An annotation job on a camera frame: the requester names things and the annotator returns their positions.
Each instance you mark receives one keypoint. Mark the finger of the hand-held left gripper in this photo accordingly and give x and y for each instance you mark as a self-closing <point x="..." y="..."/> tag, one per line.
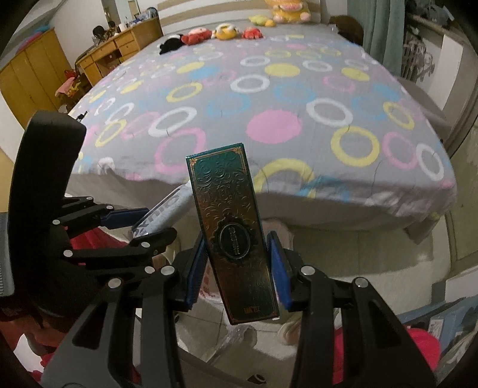
<point x="164" y="237"/>
<point x="127" y="217"/>

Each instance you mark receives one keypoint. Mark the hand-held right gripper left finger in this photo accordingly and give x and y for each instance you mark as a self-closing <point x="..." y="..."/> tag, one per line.
<point x="196" y="268"/>

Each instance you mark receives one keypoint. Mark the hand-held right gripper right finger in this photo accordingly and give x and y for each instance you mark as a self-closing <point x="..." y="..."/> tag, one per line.
<point x="279" y="268"/>

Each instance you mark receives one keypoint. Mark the silver tube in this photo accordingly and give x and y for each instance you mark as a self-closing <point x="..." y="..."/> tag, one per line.
<point x="164" y="212"/>

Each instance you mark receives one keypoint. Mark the green ornate box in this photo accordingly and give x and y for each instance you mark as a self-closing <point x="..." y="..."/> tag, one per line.
<point x="227" y="209"/>

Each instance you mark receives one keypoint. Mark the clear plastic wrapper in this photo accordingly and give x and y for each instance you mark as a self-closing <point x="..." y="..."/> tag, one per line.
<point x="233" y="339"/>

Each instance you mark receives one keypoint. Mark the pink cloth pile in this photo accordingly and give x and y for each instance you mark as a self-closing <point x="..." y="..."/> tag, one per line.
<point x="69" y="85"/>

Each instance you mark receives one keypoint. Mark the yellow wooden wardrobe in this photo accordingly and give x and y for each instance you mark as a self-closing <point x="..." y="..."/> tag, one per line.
<point x="33" y="78"/>

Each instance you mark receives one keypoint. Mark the pink bag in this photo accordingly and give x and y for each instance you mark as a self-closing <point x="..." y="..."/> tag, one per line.
<point x="35" y="35"/>

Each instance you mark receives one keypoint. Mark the wooden desk with drawers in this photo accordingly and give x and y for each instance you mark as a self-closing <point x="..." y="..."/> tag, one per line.
<point x="127" y="43"/>

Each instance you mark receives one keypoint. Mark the person's red shorts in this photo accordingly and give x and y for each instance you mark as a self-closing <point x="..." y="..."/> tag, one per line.
<point x="422" y="347"/>

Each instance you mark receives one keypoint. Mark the blue storage box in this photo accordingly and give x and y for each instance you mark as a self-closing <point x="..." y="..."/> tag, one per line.
<point x="448" y="321"/>

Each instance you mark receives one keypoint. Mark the black plush toy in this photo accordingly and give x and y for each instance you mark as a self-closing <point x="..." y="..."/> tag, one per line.
<point x="170" y="44"/>

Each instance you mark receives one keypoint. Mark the yellow white plush toy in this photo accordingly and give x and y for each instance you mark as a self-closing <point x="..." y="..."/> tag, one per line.
<point x="224" y="32"/>

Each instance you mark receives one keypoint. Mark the small red plush toy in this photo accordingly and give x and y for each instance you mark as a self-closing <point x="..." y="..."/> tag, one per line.
<point x="252" y="33"/>

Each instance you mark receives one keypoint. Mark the green yellow plush toy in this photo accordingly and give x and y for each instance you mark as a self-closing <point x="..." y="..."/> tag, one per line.
<point x="261" y="20"/>

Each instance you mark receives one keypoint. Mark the brown soft object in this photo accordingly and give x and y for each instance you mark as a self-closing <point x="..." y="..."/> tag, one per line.
<point x="347" y="30"/>

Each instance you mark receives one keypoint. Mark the patterned grey cloth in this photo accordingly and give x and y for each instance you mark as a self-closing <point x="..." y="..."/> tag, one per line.
<point x="418" y="56"/>

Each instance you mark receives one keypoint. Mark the large yellow plush toy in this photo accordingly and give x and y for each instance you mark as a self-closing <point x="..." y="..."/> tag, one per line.
<point x="289" y="10"/>

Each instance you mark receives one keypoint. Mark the green curtain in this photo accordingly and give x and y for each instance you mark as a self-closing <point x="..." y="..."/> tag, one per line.
<point x="384" y="26"/>

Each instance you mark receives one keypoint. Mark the white panel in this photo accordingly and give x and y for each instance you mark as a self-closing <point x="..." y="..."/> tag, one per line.
<point x="455" y="67"/>

